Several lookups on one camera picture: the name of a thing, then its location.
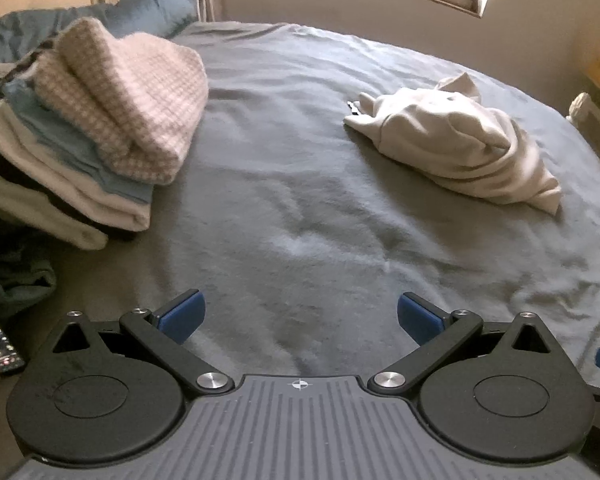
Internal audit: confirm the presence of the pink checked knit sweater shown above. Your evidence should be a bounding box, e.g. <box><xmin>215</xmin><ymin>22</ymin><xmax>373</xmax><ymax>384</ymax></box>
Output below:
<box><xmin>34</xmin><ymin>16</ymin><xmax>210</xmax><ymax>186</ymax></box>

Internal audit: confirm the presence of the blue pillow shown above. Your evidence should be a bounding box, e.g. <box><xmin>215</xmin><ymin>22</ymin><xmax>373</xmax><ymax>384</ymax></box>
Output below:
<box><xmin>0</xmin><ymin>0</ymin><xmax>198</xmax><ymax>77</ymax></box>

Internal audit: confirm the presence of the pale grey folded garment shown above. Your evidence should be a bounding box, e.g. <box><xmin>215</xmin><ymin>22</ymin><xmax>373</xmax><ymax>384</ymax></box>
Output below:
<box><xmin>0</xmin><ymin>160</ymin><xmax>109</xmax><ymax>252</ymax></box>

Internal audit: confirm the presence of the black white patterned cloth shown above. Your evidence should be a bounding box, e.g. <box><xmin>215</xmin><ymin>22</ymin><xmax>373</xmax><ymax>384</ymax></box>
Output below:
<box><xmin>0</xmin><ymin>42</ymin><xmax>57</xmax><ymax>113</ymax></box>

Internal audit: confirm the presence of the light blue folded garment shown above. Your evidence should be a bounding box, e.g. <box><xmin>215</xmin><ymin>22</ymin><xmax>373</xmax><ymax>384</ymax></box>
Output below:
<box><xmin>1</xmin><ymin>79</ymin><xmax>154</xmax><ymax>206</ymax></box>

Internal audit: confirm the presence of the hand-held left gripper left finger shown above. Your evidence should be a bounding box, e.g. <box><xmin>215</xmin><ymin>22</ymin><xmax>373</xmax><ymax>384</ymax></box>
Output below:
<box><xmin>50</xmin><ymin>288</ymin><xmax>234</xmax><ymax>395</ymax></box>

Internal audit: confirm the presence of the black folded garment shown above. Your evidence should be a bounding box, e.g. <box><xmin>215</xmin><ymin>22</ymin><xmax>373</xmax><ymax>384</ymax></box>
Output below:
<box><xmin>0</xmin><ymin>152</ymin><xmax>61</xmax><ymax>211</ymax></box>

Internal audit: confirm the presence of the grey bed blanket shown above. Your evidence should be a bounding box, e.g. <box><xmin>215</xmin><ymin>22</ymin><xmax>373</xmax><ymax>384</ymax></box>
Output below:
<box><xmin>0</xmin><ymin>20</ymin><xmax>600</xmax><ymax>461</ymax></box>

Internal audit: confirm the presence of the cream bedpost finial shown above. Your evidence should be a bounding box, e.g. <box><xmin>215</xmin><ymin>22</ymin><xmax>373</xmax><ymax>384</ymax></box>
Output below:
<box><xmin>566</xmin><ymin>91</ymin><xmax>597</xmax><ymax>125</ymax></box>

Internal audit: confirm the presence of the white folded garment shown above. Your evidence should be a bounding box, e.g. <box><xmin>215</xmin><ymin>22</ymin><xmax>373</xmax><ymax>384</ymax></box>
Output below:
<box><xmin>0</xmin><ymin>102</ymin><xmax>152</xmax><ymax>233</ymax></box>

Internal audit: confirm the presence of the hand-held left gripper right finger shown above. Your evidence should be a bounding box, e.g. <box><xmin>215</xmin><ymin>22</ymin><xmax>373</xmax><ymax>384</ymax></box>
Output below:
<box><xmin>367</xmin><ymin>291</ymin><xmax>551</xmax><ymax>395</ymax></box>

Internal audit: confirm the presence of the beige zip hoodie black trim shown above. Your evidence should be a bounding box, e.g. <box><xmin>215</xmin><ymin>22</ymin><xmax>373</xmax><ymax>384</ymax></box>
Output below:
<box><xmin>344</xmin><ymin>72</ymin><xmax>563</xmax><ymax>217</ymax></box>

